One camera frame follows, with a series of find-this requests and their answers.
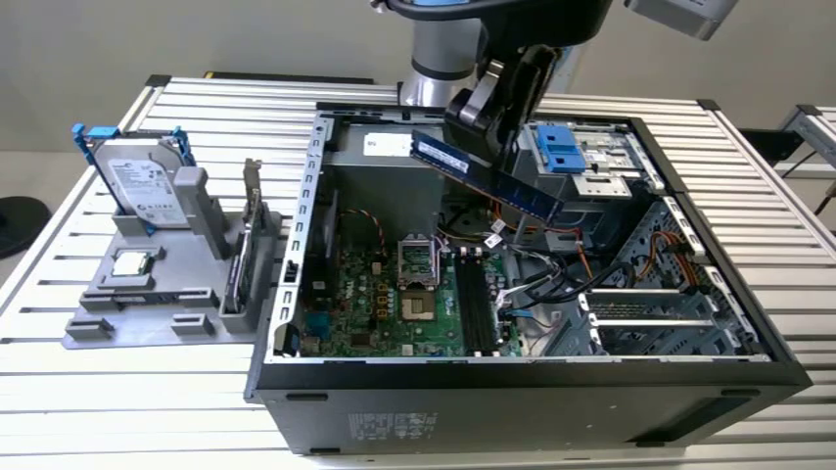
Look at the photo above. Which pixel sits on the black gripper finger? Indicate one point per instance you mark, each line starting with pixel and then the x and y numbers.
pixel 481 137
pixel 530 88

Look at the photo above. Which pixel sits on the RAM stick with black chips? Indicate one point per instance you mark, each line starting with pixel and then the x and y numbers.
pixel 535 198
pixel 149 296

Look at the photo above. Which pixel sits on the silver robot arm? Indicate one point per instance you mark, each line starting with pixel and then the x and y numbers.
pixel 445 49

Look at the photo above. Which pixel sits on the RAM slot with white clips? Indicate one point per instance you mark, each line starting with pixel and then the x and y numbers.
pixel 486 303
pixel 469 303

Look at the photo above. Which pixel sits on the blue drive latch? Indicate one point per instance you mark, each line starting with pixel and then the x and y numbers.
pixel 561 147

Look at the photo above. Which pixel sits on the grey power supply unit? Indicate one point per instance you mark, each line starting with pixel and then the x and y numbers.
pixel 386 196

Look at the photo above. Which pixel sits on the CPU socket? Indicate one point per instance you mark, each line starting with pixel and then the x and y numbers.
pixel 418 307

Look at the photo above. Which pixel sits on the green motherboard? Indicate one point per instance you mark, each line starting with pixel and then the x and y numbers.
pixel 425 338

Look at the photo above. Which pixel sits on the aluminium slat side table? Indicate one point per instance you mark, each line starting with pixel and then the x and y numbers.
pixel 817 120

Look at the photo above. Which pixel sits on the blue VGA port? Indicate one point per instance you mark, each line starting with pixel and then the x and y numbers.
pixel 317 325

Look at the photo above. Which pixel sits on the black graphics card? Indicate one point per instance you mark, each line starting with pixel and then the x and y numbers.
pixel 238 274

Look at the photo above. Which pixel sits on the metal disk bay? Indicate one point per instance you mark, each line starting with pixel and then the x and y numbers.
pixel 654 324

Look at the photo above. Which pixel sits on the hard disk in blue carrier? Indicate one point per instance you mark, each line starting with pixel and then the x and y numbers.
pixel 138 181

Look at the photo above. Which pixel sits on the grey parts rack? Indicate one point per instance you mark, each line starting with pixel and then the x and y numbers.
pixel 170 264

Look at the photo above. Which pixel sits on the black PC case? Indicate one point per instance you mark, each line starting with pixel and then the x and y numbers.
pixel 523 416

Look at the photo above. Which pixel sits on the silver CPU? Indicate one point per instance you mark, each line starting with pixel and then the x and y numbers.
pixel 133 264

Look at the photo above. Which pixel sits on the black round stand base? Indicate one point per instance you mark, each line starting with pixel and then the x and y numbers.
pixel 19 220

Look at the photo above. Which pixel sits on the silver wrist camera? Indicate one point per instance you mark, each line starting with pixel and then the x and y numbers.
pixel 679 17

